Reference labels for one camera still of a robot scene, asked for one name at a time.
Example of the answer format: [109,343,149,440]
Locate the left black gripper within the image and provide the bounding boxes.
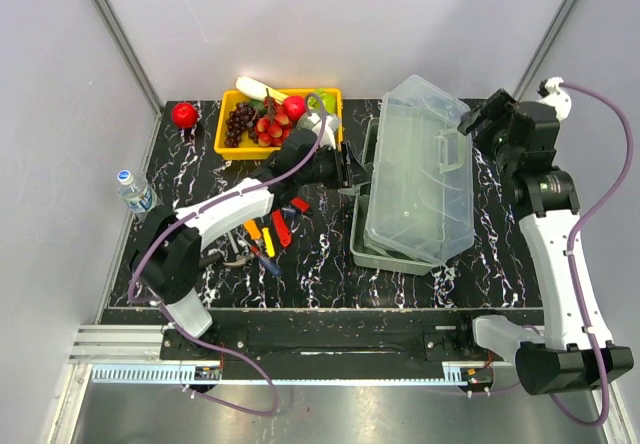
[297,142,374,191]

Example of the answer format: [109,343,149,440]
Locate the green netted melon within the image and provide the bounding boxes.
[297,109,341,135]

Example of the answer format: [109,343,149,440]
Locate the dark purple grape bunch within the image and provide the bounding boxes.
[224,102,257,148]

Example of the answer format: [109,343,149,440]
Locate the red lychee fruit bunch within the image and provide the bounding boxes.
[253,93,293,147]

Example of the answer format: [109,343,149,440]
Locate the aluminium frame rail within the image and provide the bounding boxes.
[67,323,171,363]

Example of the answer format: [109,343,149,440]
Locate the green pepper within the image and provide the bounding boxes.
[306,88,339,114]

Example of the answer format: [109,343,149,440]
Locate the clear plastic tool box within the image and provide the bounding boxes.
[349,75,475,276]

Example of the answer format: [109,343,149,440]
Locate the silver pliers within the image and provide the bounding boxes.
[223,246,253,268]

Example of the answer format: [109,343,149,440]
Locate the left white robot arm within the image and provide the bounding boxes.
[129,130,372,359]

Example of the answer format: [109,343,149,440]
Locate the blue red screwdriver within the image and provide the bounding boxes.
[250,246,281,277]

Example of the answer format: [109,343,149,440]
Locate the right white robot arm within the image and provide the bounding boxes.
[454,88,634,395]

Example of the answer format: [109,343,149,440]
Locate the plastic water bottle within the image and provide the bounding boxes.
[117,170,161,223]

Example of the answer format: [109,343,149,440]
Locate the red apple on table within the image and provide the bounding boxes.
[171,102,199,129]

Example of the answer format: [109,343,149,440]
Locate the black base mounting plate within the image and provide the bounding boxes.
[159,308,516,380]

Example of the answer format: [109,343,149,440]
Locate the orange handled tool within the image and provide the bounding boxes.
[243,219,262,242]

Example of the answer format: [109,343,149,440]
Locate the white radish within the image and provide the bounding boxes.
[235,76,288,104]

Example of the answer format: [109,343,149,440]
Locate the red handled pliers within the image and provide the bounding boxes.
[271,197,311,248]

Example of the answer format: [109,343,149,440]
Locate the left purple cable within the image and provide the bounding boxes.
[127,92,329,414]

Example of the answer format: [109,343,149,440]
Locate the red apple in tray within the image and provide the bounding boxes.
[282,95,306,123]

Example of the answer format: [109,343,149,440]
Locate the yellow plastic tray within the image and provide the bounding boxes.
[213,88,344,161]

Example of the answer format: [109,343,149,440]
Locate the yellow utility knife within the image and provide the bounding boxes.
[261,227,276,258]

